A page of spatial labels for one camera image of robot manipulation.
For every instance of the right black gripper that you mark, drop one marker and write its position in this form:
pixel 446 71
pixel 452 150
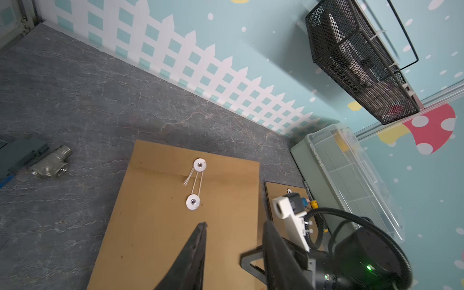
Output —
pixel 317 266

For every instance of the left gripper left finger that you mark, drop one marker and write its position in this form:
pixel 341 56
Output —
pixel 187 271

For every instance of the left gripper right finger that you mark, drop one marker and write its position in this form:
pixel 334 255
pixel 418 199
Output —
pixel 282 271

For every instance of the brown kraft file bag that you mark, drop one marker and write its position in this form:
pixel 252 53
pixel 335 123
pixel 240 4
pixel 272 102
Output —
pixel 275 190
pixel 166 192

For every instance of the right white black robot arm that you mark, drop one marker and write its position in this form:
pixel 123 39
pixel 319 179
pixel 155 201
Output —
pixel 350 253

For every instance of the clear plastic storage box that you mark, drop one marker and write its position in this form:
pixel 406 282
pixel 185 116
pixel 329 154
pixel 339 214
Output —
pixel 340 175

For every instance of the dark green flat block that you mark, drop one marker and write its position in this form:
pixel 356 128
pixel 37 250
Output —
pixel 19 153

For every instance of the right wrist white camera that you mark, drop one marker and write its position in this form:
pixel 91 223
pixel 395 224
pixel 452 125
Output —
pixel 291 209

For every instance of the black wire mesh basket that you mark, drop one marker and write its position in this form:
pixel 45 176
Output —
pixel 347 48

